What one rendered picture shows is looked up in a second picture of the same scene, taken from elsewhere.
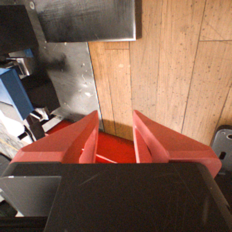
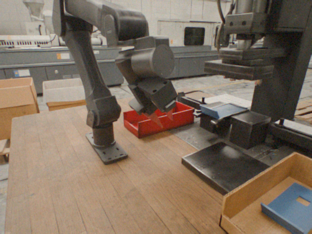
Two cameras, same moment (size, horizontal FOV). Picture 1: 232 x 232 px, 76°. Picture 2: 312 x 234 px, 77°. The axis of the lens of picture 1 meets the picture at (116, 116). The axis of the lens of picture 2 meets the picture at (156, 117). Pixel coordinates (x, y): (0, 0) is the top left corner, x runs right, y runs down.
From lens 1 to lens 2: 40 cm
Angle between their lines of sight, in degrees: 22
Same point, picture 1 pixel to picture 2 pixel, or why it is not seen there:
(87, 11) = (207, 155)
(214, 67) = (148, 167)
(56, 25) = (219, 147)
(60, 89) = (204, 133)
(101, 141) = (165, 124)
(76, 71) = (201, 142)
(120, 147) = (154, 127)
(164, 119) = (147, 148)
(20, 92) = (209, 113)
